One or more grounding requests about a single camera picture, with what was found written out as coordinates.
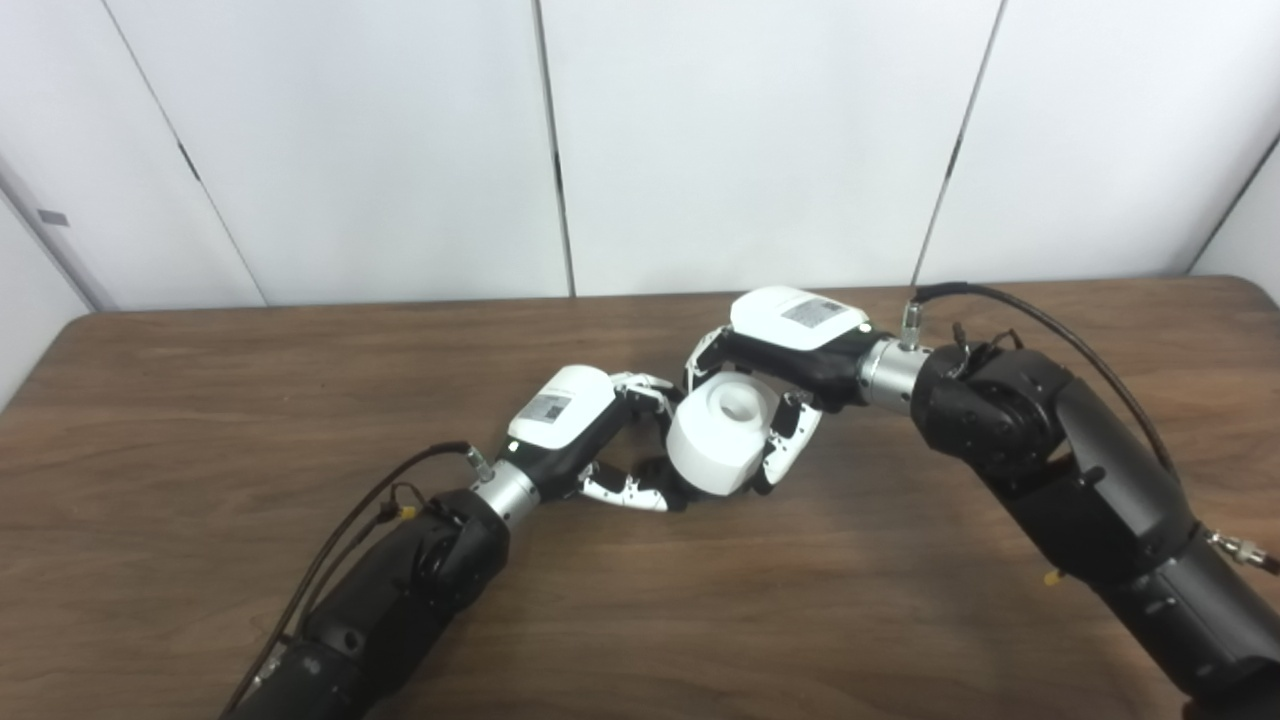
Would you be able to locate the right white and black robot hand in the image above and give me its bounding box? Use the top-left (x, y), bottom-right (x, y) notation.
top-left (684, 286), bottom-right (876, 496)

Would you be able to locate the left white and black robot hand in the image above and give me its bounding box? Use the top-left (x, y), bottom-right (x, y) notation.
top-left (497, 365), bottom-right (691, 513)

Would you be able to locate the black holder part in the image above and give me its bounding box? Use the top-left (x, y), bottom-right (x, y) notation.
top-left (640, 458), bottom-right (761, 506)

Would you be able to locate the round white piece with holes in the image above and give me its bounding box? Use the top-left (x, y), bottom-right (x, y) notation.
top-left (666, 373), bottom-right (779, 497)

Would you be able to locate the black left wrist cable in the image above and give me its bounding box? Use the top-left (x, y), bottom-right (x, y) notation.
top-left (225, 441), bottom-right (491, 706)

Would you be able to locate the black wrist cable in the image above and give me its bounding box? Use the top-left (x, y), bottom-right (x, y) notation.
top-left (225, 441), bottom-right (491, 706)
top-left (900, 282), bottom-right (1280, 576)

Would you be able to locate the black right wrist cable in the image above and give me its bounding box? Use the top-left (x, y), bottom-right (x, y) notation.
top-left (900, 282), bottom-right (1280, 576)

